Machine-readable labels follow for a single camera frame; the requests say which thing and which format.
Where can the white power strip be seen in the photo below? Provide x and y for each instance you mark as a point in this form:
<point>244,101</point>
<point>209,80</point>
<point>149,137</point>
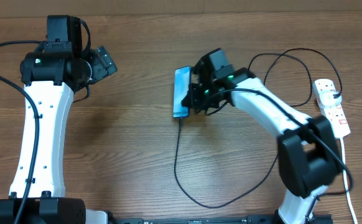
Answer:
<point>334,114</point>

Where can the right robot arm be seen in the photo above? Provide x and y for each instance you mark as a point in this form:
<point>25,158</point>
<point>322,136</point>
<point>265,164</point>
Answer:
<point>307,152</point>

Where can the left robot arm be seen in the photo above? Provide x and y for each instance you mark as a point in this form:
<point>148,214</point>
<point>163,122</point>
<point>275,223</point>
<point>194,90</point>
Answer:
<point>60,66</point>

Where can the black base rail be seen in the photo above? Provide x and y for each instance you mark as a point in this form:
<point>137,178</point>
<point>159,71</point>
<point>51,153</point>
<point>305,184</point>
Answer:
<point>193,221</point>

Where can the white charger plug adapter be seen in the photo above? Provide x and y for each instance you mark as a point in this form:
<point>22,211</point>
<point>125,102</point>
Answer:
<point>329,98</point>

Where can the blue Galaxy smartphone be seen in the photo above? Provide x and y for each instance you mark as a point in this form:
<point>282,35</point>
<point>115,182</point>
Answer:
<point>181,87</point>

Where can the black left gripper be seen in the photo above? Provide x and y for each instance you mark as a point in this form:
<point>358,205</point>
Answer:
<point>102,71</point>

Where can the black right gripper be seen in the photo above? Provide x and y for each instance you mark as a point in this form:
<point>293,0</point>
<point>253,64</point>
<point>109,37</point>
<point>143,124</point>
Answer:
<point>194,102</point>

